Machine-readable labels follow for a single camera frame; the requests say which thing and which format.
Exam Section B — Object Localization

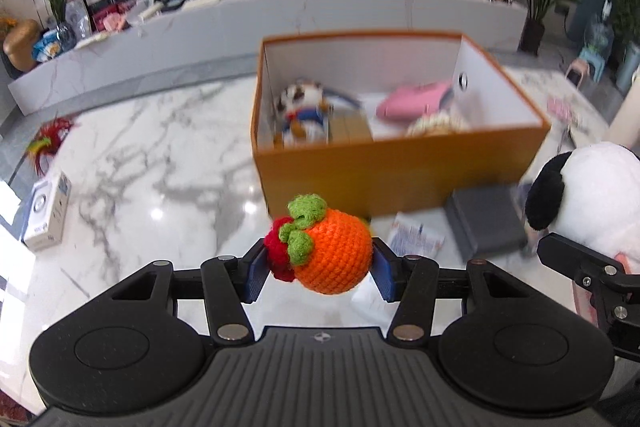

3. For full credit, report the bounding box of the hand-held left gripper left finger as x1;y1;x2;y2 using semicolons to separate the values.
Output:
105;238;273;348

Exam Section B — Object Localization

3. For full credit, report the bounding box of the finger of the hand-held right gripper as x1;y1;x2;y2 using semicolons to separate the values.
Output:
537;232;640;363

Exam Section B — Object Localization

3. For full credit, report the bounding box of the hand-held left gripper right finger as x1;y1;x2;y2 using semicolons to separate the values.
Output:
370;239;536;348

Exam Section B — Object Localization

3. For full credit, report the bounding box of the white lotion tube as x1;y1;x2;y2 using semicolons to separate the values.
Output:
350;211;446;328

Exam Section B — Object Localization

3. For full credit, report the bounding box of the orange crochet fruit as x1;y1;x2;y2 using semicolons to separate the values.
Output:
264;193;375;295

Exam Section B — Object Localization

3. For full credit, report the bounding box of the white pink striped panda plush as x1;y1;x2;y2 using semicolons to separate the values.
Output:
525;142;640;328

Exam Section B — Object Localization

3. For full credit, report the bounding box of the grey lidded box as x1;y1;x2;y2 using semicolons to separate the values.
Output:
445;187;531;260

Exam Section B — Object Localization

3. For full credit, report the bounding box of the orange cardboard box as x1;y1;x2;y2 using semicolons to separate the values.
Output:
250;32;552;219

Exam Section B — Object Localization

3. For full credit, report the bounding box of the small brown cardboard box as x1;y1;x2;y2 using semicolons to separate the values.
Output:
327;112;373;142

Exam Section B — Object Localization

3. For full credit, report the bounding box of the white pink crochet doll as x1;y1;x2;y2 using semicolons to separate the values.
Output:
406;112;471;138

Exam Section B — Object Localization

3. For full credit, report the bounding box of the brown sailor bear plush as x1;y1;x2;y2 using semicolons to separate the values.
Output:
272;79;335;148

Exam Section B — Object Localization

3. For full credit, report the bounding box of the pink snap wallet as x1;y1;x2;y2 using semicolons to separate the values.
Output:
376;79;456;124

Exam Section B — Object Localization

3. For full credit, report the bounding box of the pink card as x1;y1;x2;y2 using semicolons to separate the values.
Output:
547;97;576;122

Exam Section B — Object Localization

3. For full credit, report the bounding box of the white cylinder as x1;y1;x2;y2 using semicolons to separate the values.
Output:
607;72;640;152

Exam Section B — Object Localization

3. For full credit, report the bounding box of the pink stool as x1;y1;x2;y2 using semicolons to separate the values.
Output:
565;59;592;88

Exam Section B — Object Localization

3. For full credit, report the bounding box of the white carton box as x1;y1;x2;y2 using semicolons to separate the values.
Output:
21;170;72;252

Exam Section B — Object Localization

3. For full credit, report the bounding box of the clear water bottle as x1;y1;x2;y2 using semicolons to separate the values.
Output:
582;0;616;58

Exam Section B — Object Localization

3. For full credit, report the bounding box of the red green feather toy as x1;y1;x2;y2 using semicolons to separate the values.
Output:
24;117;76;175

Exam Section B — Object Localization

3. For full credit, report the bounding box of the white marble tv console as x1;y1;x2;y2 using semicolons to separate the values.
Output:
7;0;531;115

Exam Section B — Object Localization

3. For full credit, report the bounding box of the red pink box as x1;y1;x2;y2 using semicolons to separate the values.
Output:
92;4;131;32

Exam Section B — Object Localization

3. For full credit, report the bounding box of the blue snack packet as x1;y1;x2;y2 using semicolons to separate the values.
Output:
32;31;63;60

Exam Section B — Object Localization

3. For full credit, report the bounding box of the gold vase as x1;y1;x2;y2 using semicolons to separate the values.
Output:
2;19;43;72

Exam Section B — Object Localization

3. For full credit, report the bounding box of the green plant in glass vase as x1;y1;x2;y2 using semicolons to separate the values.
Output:
40;0;93;52

